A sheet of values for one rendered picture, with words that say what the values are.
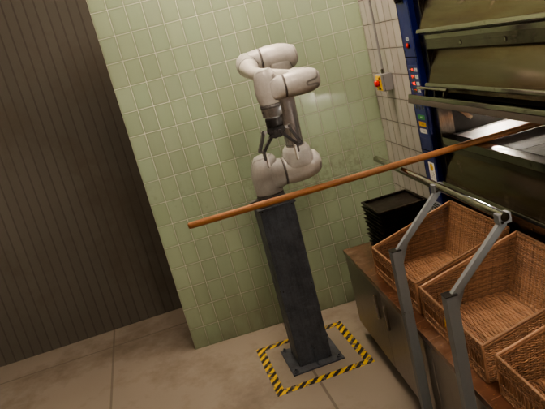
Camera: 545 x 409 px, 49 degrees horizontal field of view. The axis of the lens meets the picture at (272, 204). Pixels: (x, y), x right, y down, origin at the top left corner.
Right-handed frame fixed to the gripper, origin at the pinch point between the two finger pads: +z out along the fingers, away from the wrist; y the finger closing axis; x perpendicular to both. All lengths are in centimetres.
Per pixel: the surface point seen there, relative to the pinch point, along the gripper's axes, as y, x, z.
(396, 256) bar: -26, 46, 40
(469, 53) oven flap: -88, 16, -27
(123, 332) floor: 115, -190, 135
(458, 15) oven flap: -85, 18, -44
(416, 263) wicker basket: -60, -15, 74
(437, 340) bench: -32, 57, 75
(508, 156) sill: -85, 40, 15
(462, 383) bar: -23, 94, 70
